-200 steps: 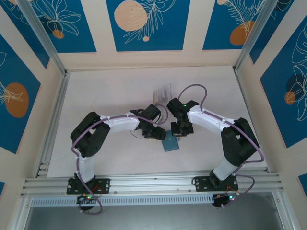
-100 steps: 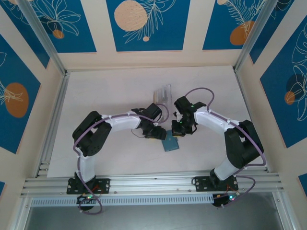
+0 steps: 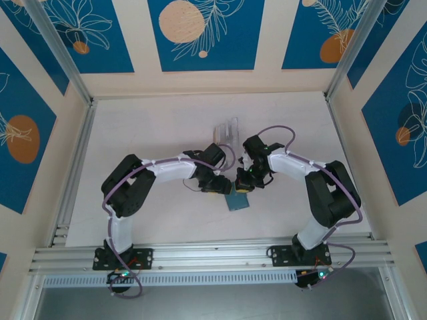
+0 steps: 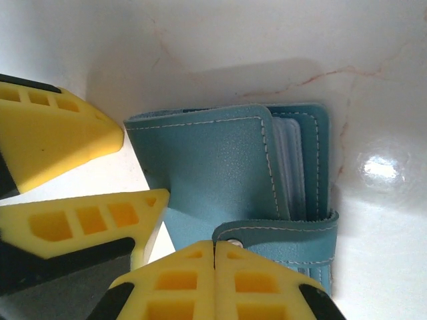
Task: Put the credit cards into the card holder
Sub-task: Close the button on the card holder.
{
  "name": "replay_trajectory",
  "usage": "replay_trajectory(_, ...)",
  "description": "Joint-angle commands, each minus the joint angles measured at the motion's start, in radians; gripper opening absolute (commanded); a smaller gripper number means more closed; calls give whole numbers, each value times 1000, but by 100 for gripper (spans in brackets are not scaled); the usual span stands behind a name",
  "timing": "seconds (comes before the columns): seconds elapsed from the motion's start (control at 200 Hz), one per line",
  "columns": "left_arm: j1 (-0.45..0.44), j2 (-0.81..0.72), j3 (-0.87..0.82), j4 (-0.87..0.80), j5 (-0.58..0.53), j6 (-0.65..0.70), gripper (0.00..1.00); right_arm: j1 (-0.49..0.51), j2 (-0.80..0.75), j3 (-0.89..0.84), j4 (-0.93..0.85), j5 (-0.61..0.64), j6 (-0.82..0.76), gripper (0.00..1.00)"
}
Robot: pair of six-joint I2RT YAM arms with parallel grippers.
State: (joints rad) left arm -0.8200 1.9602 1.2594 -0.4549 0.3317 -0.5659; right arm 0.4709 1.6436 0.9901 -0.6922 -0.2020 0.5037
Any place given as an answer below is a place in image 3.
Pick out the clear tube rack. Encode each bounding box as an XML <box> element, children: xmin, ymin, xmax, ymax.
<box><xmin>212</xmin><ymin>116</ymin><xmax>241</xmax><ymax>169</ymax></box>

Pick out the small circuit board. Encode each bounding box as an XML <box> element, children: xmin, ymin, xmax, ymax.
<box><xmin>106</xmin><ymin>270</ymin><xmax>137</xmax><ymax>284</ymax></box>
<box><xmin>295</xmin><ymin>268</ymin><xmax>334</xmax><ymax>289</ymax></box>

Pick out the aluminium corner post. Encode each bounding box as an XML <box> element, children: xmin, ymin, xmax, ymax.
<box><xmin>23</xmin><ymin>0</ymin><xmax>94</xmax><ymax>106</ymax></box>
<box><xmin>325</xmin><ymin>0</ymin><xmax>394</xmax><ymax>101</ymax></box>

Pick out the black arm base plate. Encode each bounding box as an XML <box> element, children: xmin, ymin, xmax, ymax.
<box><xmin>92</xmin><ymin>248</ymin><xmax>155</xmax><ymax>271</ymax></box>
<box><xmin>269</xmin><ymin>244</ymin><xmax>333</xmax><ymax>267</ymax></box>

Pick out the aluminium frame cross rail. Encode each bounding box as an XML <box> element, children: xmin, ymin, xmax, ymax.
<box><xmin>28</xmin><ymin>235</ymin><xmax>400</xmax><ymax>275</ymax></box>

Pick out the aluminium side rail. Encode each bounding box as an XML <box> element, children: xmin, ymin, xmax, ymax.
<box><xmin>325</xmin><ymin>98</ymin><xmax>381</xmax><ymax>241</ymax></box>
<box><xmin>48</xmin><ymin>99</ymin><xmax>99</xmax><ymax>248</ymax></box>

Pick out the aluminium frame leg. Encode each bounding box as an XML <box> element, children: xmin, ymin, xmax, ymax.
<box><xmin>378</xmin><ymin>266</ymin><xmax>410</xmax><ymax>320</ymax></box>
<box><xmin>16</xmin><ymin>271</ymin><xmax>46</xmax><ymax>320</ymax></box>

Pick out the purple camera cable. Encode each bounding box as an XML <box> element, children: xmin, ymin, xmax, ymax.
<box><xmin>101</xmin><ymin>143</ymin><xmax>238</xmax><ymax>298</ymax></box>
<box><xmin>256</xmin><ymin>125</ymin><xmax>364</xmax><ymax>291</ymax></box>

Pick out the grey slotted cable duct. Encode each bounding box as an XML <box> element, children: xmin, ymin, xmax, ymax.
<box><xmin>42</xmin><ymin>270</ymin><xmax>298</xmax><ymax>288</ymax></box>

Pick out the blue card holder wallet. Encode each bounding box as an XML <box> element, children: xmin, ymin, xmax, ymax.
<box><xmin>222</xmin><ymin>191</ymin><xmax>251</xmax><ymax>212</ymax></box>

